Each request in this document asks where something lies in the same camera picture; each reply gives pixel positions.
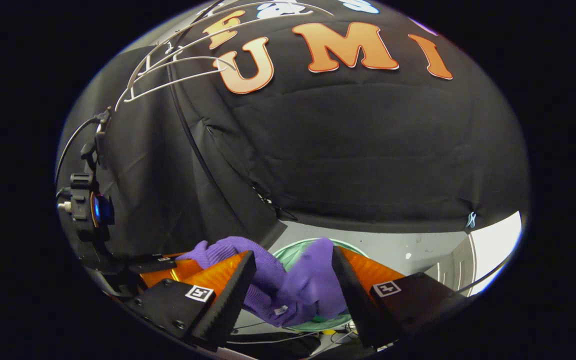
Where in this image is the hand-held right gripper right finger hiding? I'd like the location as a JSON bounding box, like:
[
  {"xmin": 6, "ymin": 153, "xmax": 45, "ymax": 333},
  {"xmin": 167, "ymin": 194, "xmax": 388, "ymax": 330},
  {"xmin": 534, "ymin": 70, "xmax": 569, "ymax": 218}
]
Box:
[{"xmin": 331, "ymin": 245, "xmax": 469, "ymax": 349}]

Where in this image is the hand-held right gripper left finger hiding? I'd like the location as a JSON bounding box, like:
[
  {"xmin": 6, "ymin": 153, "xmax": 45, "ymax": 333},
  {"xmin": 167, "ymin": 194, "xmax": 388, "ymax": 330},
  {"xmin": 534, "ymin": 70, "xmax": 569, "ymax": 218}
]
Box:
[{"xmin": 127, "ymin": 250, "xmax": 258, "ymax": 351}]

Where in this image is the purple corduroy shirt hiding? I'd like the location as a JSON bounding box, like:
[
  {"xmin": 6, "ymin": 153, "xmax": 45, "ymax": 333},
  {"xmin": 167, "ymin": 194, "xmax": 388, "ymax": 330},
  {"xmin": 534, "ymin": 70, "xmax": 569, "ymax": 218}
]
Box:
[{"xmin": 175, "ymin": 236, "xmax": 349, "ymax": 328}]

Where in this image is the green laundry hamper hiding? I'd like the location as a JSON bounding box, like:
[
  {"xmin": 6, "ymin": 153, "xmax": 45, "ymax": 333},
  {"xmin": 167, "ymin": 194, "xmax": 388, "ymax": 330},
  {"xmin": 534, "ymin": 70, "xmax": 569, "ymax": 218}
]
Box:
[{"xmin": 270, "ymin": 238, "xmax": 369, "ymax": 332}]

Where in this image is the white plastic clothes hanger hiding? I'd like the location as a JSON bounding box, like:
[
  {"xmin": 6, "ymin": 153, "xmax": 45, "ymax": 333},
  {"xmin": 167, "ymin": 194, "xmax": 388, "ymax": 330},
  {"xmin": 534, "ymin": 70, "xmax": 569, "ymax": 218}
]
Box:
[
  {"xmin": 138, "ymin": 0, "xmax": 334, "ymax": 76},
  {"xmin": 114, "ymin": 50, "xmax": 239, "ymax": 112}
]

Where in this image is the dark floor object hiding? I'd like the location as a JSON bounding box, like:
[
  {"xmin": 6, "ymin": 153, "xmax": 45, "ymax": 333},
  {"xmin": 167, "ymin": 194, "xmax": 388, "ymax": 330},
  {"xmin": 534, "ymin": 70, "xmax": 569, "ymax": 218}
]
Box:
[{"xmin": 228, "ymin": 334, "xmax": 321, "ymax": 358}]

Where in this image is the black backdrop cloth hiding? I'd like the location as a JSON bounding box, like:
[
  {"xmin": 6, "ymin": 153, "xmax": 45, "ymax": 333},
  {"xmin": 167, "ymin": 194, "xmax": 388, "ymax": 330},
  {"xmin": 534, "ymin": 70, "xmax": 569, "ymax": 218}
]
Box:
[{"xmin": 60, "ymin": 0, "xmax": 531, "ymax": 261}]

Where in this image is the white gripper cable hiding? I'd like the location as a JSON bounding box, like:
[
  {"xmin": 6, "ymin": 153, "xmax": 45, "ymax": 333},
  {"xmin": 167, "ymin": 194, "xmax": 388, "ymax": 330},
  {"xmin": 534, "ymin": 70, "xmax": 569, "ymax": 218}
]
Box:
[{"xmin": 54, "ymin": 116, "xmax": 104, "ymax": 188}]

